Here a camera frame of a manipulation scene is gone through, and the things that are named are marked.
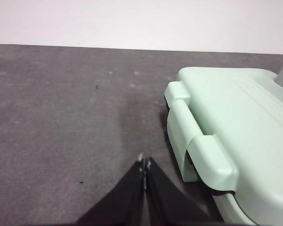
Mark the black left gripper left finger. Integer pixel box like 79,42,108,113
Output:
75,157,146,226

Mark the mint green breakfast machine base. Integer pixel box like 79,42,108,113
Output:
166,100,283,226

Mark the mint green grill lid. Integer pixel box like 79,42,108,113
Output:
164,67,283,196

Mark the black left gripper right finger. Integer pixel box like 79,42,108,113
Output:
145,156,225,226

